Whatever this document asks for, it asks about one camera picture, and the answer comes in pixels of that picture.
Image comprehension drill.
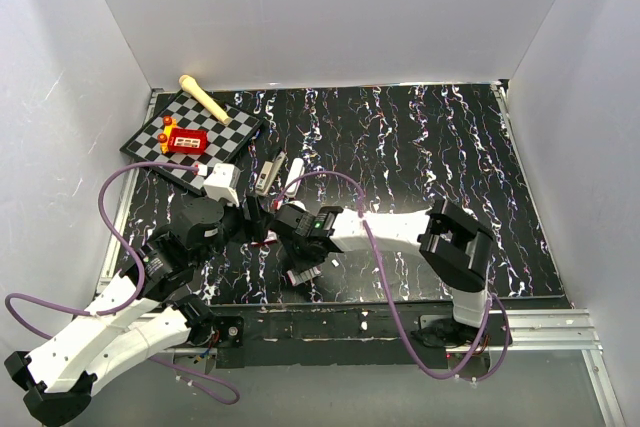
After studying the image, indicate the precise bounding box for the red white staple box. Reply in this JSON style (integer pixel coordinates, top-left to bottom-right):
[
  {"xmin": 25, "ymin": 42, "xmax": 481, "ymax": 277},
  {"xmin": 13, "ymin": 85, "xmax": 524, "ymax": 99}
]
[{"xmin": 251, "ymin": 231, "xmax": 278, "ymax": 247}]

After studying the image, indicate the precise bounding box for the staple box tray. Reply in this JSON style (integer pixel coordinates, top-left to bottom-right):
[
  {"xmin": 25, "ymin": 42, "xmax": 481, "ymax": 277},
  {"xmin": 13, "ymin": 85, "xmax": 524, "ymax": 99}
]
[{"xmin": 287, "ymin": 267, "xmax": 321, "ymax": 286}]

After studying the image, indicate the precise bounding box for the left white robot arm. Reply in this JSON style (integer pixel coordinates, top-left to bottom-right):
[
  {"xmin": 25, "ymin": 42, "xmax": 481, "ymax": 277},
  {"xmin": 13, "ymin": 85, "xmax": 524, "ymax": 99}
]
[{"xmin": 4, "ymin": 195, "xmax": 273, "ymax": 426}]

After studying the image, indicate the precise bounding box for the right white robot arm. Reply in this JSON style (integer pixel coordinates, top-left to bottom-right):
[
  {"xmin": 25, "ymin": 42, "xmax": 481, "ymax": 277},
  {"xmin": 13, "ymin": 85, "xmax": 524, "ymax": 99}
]
[{"xmin": 269, "ymin": 200, "xmax": 494, "ymax": 345}]

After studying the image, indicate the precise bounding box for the red yellow toy bus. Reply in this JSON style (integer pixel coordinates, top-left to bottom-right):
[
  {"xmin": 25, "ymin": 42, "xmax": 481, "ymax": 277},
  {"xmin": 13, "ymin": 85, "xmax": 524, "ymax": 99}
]
[{"xmin": 157, "ymin": 116, "xmax": 208, "ymax": 155}]

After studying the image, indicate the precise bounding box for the black white chessboard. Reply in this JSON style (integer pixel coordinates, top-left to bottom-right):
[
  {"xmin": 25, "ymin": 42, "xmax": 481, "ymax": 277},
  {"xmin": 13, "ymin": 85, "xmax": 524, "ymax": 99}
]
[{"xmin": 121, "ymin": 91, "xmax": 264, "ymax": 193}]

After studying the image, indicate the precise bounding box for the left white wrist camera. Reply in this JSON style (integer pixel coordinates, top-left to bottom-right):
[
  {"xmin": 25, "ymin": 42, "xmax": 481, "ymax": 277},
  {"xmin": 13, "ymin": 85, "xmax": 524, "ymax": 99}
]
[{"xmin": 203, "ymin": 163, "xmax": 240, "ymax": 207}]

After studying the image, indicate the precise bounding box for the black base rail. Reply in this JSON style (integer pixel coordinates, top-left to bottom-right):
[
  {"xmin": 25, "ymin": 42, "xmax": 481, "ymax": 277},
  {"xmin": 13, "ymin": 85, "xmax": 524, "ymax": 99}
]
[{"xmin": 154, "ymin": 299, "xmax": 516, "ymax": 371}]

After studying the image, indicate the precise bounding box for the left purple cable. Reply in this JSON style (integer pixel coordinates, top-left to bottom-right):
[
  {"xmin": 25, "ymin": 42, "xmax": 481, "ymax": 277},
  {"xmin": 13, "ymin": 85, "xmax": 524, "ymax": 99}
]
[{"xmin": 4, "ymin": 161, "xmax": 241, "ymax": 406}]

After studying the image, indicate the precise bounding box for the purple cable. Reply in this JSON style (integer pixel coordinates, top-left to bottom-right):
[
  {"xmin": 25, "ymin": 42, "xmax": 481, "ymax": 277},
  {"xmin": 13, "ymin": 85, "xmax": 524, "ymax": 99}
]
[
  {"xmin": 274, "ymin": 170, "xmax": 512, "ymax": 381},
  {"xmin": 4, "ymin": 161, "xmax": 241, "ymax": 406}
]

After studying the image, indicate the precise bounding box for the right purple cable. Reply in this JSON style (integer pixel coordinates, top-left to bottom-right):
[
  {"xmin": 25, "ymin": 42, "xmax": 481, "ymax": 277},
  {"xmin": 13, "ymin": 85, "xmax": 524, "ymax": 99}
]
[{"xmin": 274, "ymin": 170, "xmax": 512, "ymax": 381}]

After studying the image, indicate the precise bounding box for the right aluminium frame rail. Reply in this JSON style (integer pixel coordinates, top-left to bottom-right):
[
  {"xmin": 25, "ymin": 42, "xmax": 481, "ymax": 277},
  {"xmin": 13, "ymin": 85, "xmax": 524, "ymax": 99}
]
[{"xmin": 444, "ymin": 309, "xmax": 601, "ymax": 351}]

